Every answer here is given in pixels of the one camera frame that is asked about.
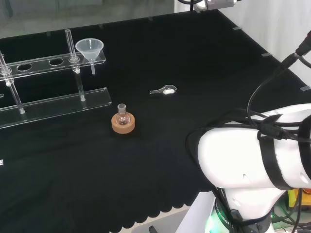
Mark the translucent plastic funnel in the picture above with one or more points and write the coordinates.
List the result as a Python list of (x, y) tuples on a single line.
[(88, 49)]

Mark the glass weighing funnel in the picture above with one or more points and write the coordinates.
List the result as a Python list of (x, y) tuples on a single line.
[(167, 91)]

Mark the clear acrylic funnel stand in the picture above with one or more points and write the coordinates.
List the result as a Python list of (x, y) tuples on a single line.
[(60, 104)]

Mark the black cloth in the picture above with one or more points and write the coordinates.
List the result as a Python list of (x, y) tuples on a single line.
[(170, 145)]

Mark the small round-bottom glass flask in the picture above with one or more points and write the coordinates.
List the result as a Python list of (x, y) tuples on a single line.
[(122, 118)]

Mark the yellow stop button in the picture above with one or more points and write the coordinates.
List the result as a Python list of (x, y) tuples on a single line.
[(291, 196)]

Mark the grey camera device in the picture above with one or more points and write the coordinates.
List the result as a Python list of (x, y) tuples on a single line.
[(216, 4)]

